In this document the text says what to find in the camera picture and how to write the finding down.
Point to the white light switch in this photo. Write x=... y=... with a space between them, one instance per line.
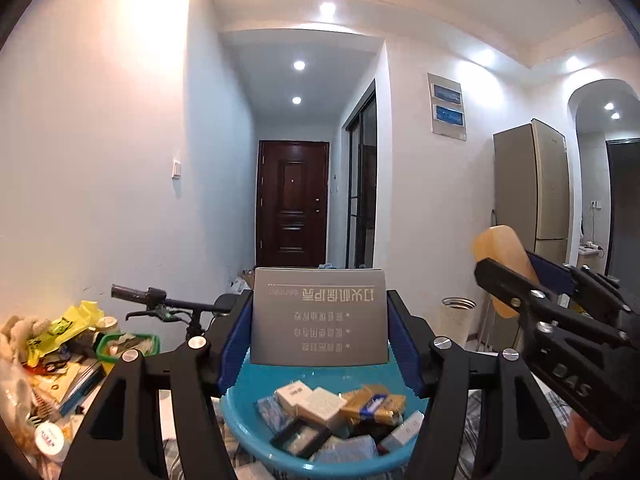
x=176 y=169

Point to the white cylindrical bin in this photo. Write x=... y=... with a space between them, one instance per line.
x=455 y=325

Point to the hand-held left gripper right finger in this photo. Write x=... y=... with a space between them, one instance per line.
x=402 y=347

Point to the yellow container green rim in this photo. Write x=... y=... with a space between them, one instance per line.
x=102 y=352

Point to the plaid cloth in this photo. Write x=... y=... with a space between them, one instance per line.
x=477 y=430

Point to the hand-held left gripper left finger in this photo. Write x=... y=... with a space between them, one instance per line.
x=235 y=350

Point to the blue plastic basin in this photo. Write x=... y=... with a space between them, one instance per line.
x=245 y=412

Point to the white jar blue label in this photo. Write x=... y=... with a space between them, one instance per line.
x=50 y=440

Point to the gold box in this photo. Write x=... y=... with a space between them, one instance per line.
x=362 y=400
x=392 y=410

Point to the person's right hand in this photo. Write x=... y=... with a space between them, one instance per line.
x=587 y=445

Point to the beige refrigerator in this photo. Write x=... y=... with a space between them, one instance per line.
x=525 y=180

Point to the glass sliding door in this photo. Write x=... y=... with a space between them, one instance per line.
x=362 y=185

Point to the brown door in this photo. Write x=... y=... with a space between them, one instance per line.
x=292 y=200

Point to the grey electrical panel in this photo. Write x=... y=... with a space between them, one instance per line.
x=447 y=105

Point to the white box printed text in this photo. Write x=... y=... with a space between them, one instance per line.
x=322 y=405

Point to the blue booklet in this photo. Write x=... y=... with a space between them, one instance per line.
x=80 y=385

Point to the beige plush toy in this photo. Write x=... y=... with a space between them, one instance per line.
x=20 y=332

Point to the grey card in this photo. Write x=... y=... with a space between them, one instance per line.
x=320 y=320

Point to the yellow plastic bag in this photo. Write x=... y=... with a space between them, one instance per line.
x=75 y=317

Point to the black frame box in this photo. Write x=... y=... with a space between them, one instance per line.
x=285 y=440

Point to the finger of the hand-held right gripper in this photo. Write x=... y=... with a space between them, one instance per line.
x=555 y=272
x=505 y=282

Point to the clear plastic bag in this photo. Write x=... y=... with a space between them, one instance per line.
x=15 y=400

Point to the white box dark label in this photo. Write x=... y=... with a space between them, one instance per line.
x=292 y=395

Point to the cardboard box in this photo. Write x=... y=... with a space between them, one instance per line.
x=245 y=282

